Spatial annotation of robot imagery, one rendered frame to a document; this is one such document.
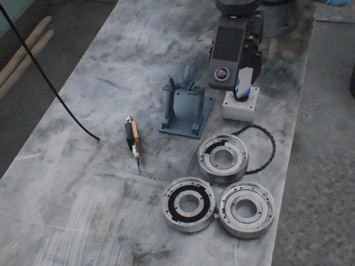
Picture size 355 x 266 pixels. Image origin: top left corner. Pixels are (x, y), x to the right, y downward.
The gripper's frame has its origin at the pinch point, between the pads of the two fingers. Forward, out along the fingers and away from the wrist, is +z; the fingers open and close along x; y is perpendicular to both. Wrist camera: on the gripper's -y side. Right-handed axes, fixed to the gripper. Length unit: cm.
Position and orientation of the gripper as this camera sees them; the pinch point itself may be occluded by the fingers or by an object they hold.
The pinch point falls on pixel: (235, 95)
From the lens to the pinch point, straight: 76.5
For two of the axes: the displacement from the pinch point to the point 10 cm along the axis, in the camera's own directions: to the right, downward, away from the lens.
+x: -9.5, -1.5, 2.6
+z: 1.2, 6.1, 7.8
